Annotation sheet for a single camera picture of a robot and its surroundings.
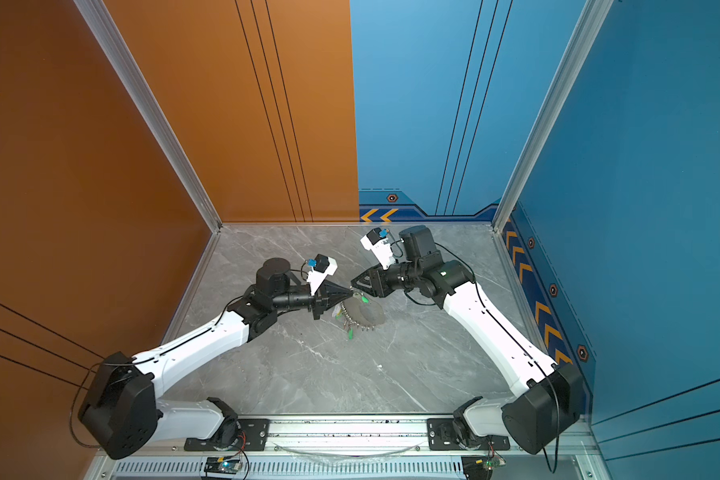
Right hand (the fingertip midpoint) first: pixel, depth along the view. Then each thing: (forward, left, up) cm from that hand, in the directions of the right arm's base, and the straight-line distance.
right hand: (355, 281), depth 71 cm
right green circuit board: (-33, -31, -28) cm, 53 cm away
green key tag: (-1, -2, -6) cm, 6 cm away
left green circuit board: (-33, +33, -28) cm, 54 cm away
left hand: (0, +1, -4) cm, 4 cm away
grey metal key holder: (0, -1, -14) cm, 14 cm away
